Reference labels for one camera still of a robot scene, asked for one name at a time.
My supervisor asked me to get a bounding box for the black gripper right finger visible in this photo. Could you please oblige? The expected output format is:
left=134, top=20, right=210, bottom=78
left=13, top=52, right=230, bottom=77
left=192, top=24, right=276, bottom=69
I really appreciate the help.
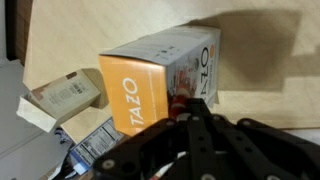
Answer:
left=187, top=99, right=320, bottom=180

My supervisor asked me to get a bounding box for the beige cardboard box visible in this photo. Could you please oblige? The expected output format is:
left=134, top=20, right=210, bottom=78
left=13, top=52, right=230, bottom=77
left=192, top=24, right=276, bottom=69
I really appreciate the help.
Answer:
left=17, top=70, right=100, bottom=132

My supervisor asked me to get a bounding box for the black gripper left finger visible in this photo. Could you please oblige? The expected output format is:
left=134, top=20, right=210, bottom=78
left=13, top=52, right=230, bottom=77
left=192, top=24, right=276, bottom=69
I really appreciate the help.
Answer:
left=93, top=119, right=187, bottom=180

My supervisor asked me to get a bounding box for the blue snack box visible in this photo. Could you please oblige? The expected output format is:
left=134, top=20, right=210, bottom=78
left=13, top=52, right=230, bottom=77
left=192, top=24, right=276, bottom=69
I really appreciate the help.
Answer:
left=68, top=117, right=124, bottom=175

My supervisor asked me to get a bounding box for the white orange Tazo tea box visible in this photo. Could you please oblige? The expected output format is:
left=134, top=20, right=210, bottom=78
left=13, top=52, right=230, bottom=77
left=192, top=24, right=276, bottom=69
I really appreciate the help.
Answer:
left=99, top=26, right=221, bottom=136

